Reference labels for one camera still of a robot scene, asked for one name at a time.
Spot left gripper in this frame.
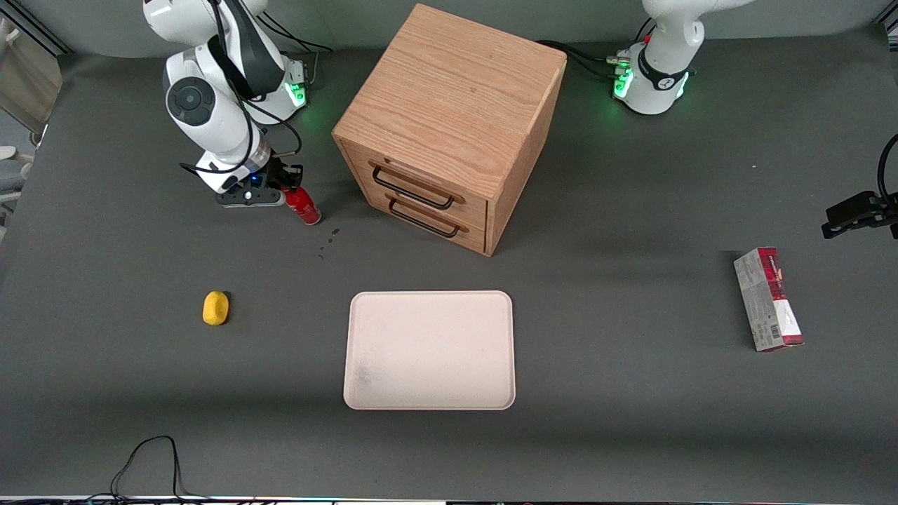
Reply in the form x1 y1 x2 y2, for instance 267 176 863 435
822 191 898 240

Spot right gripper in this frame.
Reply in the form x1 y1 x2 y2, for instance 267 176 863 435
195 151 304 194

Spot red coke bottle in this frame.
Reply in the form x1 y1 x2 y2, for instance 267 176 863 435
283 184 323 226

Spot beige plastic tray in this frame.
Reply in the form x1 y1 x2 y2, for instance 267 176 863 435
343 290 516 411

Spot wooden drawer front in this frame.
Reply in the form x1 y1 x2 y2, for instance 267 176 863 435
342 139 490 227
361 184 489 255

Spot red and grey carton box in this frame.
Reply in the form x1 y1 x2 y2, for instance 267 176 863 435
733 246 805 352

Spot yellow lemon toy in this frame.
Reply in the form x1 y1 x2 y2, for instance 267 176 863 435
203 291 230 326

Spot wooden drawer cabinet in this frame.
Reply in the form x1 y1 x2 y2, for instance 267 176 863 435
332 4 568 257

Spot beige board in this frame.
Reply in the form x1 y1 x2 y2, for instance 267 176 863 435
0 18 63 137

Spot white office chair base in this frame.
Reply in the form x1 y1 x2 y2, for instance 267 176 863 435
0 144 33 225

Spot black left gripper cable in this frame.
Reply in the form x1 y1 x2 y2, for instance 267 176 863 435
876 133 898 201

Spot black right base cables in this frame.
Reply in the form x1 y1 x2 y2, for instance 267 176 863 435
265 11 333 88

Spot black base cables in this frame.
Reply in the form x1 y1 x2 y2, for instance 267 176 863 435
536 39 626 80
265 11 333 88

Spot black wire drawer handle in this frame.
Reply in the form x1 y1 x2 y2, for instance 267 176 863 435
385 194 470 238
369 160 466 210

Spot thin black cable loop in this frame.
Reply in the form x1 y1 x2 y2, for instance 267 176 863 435
88 435 211 503

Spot black left base cables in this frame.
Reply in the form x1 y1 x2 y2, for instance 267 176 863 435
536 39 626 80

